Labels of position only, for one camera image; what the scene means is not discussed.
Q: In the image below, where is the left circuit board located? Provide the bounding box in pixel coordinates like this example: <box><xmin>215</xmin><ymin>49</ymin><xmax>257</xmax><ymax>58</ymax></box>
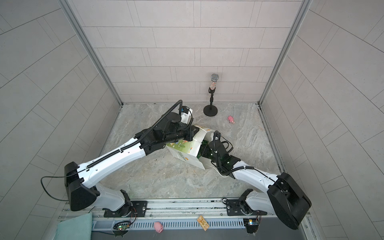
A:
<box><xmin>113</xmin><ymin>221</ymin><xmax>131</xmax><ymax>236</ymax></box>

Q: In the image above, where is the pink pig toy on table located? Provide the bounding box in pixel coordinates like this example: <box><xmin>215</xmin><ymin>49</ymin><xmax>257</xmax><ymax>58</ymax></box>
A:
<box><xmin>228</xmin><ymin>116</ymin><xmax>235</xmax><ymax>124</ymax></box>

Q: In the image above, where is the dark green snack bag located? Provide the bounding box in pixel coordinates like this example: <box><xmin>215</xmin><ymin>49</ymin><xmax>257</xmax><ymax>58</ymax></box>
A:
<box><xmin>197</xmin><ymin>140</ymin><xmax>212</xmax><ymax>159</ymax></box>

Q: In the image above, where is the teal cloth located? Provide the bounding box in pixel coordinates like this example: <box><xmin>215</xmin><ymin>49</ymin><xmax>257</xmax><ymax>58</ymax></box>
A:
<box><xmin>54</xmin><ymin>213</ymin><xmax>93</xmax><ymax>240</ymax></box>

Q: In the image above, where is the right circuit board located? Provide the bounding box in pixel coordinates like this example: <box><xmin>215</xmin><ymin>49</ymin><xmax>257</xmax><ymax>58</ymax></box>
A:
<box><xmin>243</xmin><ymin>218</ymin><xmax>260</xmax><ymax>235</ymax></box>

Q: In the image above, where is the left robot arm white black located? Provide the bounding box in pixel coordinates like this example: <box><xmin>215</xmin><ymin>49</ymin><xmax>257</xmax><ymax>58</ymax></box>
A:
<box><xmin>65</xmin><ymin>112</ymin><xmax>200</xmax><ymax>212</ymax></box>

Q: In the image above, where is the sparkly silver microphone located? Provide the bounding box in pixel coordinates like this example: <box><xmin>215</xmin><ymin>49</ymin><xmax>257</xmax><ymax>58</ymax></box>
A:
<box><xmin>210</xmin><ymin>74</ymin><xmax>219</xmax><ymax>91</ymax></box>

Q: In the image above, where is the black microphone stand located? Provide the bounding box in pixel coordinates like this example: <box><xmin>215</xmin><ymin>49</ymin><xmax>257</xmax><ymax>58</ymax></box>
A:
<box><xmin>203</xmin><ymin>88</ymin><xmax>218</xmax><ymax>117</ymax></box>

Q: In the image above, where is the white paper bag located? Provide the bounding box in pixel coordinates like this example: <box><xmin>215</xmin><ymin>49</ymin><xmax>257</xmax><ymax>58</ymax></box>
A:
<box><xmin>166</xmin><ymin>127</ymin><xmax>215</xmax><ymax>170</ymax></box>

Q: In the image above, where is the aluminium front rail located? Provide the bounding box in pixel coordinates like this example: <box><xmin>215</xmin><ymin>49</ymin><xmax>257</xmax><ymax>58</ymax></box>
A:
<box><xmin>58</xmin><ymin>197</ymin><xmax>310</xmax><ymax>221</ymax></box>

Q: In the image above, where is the small wooden tag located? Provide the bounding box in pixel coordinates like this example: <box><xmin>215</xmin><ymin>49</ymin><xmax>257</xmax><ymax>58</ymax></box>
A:
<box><xmin>197</xmin><ymin>216</ymin><xmax>210</xmax><ymax>231</ymax></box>

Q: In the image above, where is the pink pig toy on rail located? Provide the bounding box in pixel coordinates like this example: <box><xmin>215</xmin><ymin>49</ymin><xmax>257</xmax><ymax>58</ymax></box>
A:
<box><xmin>154</xmin><ymin>222</ymin><xmax>164</xmax><ymax>233</ymax></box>

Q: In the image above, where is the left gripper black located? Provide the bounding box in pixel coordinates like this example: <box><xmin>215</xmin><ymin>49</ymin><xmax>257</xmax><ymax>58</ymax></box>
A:
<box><xmin>161</xmin><ymin>123</ymin><xmax>201</xmax><ymax>145</ymax></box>

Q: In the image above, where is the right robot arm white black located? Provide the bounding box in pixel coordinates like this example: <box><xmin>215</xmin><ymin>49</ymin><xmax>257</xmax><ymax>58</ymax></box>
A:
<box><xmin>209</xmin><ymin>131</ymin><xmax>312</xmax><ymax>230</ymax></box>

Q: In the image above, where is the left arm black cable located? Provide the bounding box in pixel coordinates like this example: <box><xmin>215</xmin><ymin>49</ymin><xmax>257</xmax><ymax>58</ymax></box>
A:
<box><xmin>40</xmin><ymin>175</ymin><xmax>73</xmax><ymax>202</ymax></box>

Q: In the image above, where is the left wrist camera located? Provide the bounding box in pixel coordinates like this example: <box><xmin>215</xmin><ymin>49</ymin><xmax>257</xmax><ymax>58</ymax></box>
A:
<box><xmin>181</xmin><ymin>106</ymin><xmax>193</xmax><ymax>124</ymax></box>

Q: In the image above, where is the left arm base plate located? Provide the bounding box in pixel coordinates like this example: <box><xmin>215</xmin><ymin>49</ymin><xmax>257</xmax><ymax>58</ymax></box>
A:
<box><xmin>103</xmin><ymin>201</ymin><xmax>148</xmax><ymax>218</ymax></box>

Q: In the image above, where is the circuit board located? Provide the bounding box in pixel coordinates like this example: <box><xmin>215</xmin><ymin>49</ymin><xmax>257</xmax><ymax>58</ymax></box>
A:
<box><xmin>113</xmin><ymin>221</ymin><xmax>131</xmax><ymax>236</ymax></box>
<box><xmin>243</xmin><ymin>218</ymin><xmax>260</xmax><ymax>235</ymax></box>

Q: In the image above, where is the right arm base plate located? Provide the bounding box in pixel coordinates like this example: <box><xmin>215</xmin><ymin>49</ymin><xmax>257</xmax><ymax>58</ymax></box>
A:
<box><xmin>222</xmin><ymin>198</ymin><xmax>268</xmax><ymax>216</ymax></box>

